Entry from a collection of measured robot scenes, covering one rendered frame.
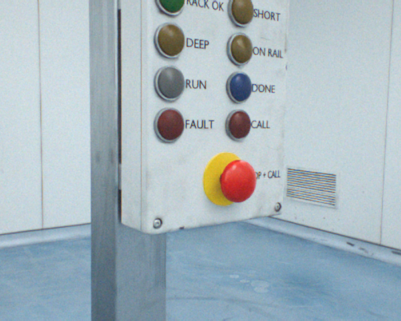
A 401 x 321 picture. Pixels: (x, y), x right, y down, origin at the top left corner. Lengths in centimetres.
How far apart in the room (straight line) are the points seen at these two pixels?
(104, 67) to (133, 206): 14
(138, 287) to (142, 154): 15
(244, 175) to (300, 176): 389
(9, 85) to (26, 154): 54
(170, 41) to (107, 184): 16
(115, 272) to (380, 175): 343
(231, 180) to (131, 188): 9
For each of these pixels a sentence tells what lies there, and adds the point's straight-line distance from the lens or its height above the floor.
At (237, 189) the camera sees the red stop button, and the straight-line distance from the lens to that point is 45.
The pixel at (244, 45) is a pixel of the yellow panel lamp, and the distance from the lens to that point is 48.
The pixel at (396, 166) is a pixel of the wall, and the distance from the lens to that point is 377.
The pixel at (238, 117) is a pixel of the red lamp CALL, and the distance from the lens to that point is 47.
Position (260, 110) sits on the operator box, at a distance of 50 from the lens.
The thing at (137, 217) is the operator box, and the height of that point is 93.
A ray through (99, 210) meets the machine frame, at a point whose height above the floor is 93.
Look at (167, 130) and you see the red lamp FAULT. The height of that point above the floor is 101.
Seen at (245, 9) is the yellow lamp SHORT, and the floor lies 112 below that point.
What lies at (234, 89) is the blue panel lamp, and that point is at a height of 105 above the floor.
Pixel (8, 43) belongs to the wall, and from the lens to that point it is 408.
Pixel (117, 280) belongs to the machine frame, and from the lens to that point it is 50.
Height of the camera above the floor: 102
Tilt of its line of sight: 6 degrees down
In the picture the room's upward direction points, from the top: 1 degrees clockwise
